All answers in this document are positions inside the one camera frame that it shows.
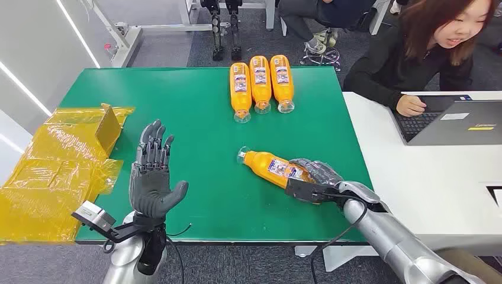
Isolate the person at laptop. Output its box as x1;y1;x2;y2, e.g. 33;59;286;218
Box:
343;0;502;118

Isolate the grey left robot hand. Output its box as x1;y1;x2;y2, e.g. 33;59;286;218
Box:
128;119;189;219

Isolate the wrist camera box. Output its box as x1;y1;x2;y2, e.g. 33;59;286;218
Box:
285;178;340;205
72;201;117;236

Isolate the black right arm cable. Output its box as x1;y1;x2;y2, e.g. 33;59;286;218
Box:
310;192;369;284

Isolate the seated person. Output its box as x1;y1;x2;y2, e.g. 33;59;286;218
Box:
277;0;377;55

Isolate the grey laptop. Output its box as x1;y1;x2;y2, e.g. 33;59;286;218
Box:
390;93;502;147

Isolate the orange juice bottle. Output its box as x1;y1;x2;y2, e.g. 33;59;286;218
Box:
249;55;272;115
237;146;314;190
269;54;295;114
230;62;253;124

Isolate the white desk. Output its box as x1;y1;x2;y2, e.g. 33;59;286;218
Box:
342;91;502;256

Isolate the green table mat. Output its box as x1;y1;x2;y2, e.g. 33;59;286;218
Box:
59;66;374;244

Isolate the white metal frame stand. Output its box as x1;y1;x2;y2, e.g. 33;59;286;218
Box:
80;0;275;68

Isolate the black object on desk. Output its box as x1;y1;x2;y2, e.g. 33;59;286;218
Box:
486;185;502;206

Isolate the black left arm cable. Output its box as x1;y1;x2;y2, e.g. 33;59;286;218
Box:
166;223;193;284

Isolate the chrome office chair base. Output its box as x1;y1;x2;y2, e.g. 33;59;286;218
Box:
300;29;342;72

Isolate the person's hand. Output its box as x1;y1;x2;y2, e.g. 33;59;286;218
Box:
396;94;427;118

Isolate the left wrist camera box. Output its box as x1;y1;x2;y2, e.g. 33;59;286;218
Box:
72;201;117;236

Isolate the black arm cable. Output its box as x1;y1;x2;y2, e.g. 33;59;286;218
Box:
310;192;369;284
166;223;193;284

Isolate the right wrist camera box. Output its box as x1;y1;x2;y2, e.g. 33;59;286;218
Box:
285;178;340;205

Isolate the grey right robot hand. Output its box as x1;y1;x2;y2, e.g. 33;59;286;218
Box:
289;158;345;188

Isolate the person's leg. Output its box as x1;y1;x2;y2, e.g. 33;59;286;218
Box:
435;248;502;284

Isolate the black robot leg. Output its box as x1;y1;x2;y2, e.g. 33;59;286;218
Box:
225;0;243;62
201;0;225;62

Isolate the yellow plastic-wrapped cardboard box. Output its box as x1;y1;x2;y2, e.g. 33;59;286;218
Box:
0;103;136;244

